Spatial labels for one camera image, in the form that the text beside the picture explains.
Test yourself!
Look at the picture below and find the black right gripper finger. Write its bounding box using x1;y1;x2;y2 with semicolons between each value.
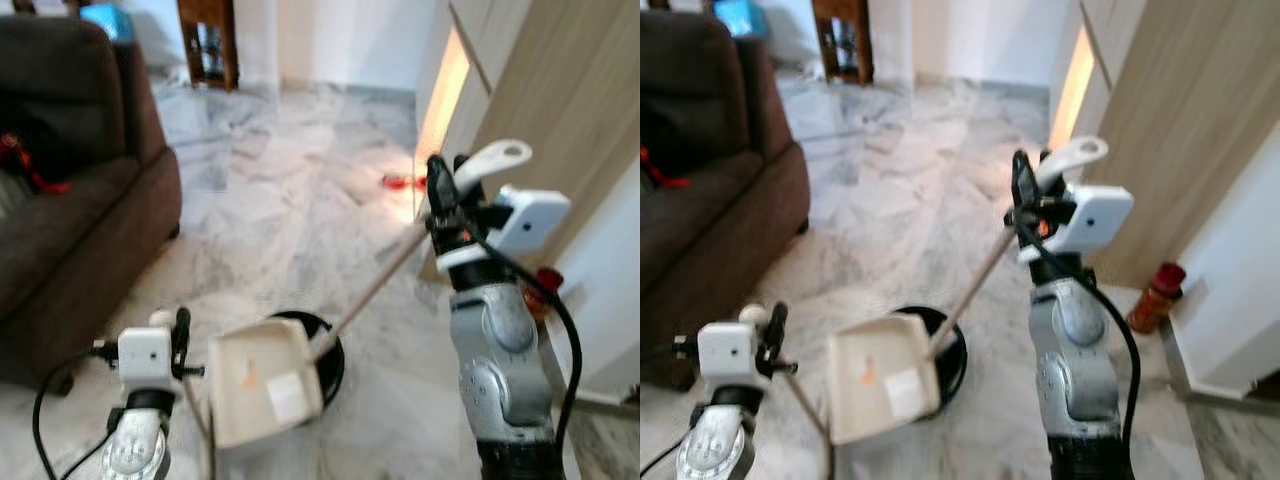
1011;150;1043;211
426;155;461;216

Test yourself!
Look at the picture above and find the wooden broom stick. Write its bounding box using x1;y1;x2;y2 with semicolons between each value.
182;375;218;480
785;365;836;480

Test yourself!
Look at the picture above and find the beige long-handled dustpan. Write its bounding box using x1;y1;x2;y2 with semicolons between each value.
827;135;1111;447
207;139;534;450

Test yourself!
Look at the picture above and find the black round floor disc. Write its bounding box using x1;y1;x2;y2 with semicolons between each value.
895;305;969;411
268;310;347;408

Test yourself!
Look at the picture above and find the red bottle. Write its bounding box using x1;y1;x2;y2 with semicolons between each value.
528;267;567;323
1127;262;1188;334

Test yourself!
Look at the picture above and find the brown fabric sofa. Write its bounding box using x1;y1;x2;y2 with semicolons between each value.
0;15;184;393
640;8;811;391

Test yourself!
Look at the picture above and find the light wooden wardrobe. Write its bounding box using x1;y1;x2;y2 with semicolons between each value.
1045;0;1280;291
413;0;641;283

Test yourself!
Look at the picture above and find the dark wooden stool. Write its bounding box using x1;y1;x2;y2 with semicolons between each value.
177;0;241;93
812;0;876;87

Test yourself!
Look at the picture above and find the light blue box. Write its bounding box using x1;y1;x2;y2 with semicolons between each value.
712;0;769;39
80;2;136;46

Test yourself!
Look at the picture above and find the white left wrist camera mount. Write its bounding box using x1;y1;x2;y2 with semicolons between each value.
117;310;181;389
697;305;766;386

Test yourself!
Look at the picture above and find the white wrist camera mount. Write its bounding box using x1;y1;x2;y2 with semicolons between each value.
697;305;766;386
437;187;572;274
1018;185;1135;266
117;310;181;389

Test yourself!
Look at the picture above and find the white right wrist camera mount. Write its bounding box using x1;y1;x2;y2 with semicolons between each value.
437;187;572;274
1018;185;1135;266

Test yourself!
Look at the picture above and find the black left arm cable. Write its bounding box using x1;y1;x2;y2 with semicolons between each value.
640;338;701;479
32;338;121;480

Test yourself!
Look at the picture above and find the red strap item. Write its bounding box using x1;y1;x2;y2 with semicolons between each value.
640;148;693;191
0;133;71;196

